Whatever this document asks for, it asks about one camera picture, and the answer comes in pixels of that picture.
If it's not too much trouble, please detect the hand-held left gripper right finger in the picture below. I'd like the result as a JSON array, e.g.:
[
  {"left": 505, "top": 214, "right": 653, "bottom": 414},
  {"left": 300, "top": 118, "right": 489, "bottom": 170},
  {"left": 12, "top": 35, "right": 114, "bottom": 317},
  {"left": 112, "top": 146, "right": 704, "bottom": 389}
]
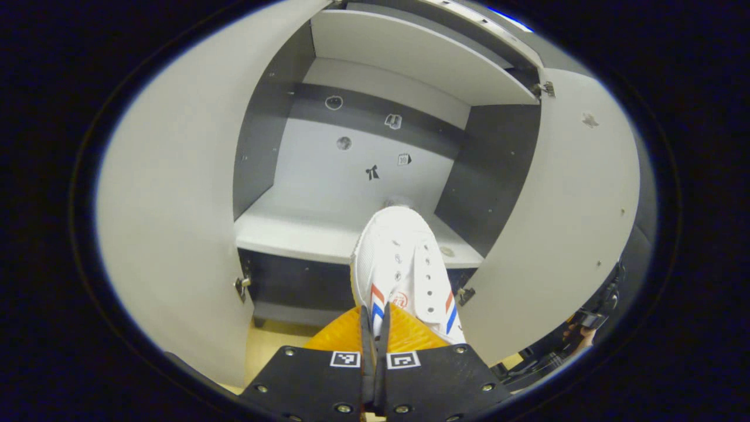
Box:
[{"left": 375, "top": 302, "right": 513, "bottom": 422}]

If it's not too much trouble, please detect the white shoe with striped sides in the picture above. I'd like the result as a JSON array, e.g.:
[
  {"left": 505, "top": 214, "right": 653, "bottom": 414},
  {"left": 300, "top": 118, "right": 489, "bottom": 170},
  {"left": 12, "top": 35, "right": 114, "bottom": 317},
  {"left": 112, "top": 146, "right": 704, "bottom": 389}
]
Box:
[{"left": 350, "top": 205, "right": 466, "bottom": 346}]

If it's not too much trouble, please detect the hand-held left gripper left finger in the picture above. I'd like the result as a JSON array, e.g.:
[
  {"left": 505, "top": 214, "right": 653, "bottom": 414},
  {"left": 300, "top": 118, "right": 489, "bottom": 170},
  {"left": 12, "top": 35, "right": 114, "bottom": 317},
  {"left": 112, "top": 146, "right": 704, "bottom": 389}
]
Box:
[{"left": 239, "top": 305, "right": 376, "bottom": 422}]

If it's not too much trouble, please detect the white shoe cabinet door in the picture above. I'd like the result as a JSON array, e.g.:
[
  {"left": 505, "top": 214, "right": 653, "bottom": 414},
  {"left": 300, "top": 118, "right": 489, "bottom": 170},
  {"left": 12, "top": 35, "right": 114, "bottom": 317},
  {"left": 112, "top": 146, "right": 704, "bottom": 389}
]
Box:
[
  {"left": 457, "top": 67, "right": 642, "bottom": 367},
  {"left": 97, "top": 0, "right": 335, "bottom": 389}
]

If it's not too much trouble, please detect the white shoe cabinet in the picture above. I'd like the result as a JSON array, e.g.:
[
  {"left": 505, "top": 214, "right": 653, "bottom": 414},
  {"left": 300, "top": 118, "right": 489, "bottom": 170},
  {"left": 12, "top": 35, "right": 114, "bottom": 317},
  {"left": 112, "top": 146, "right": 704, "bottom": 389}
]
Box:
[{"left": 233, "top": 0, "right": 548, "bottom": 329}]

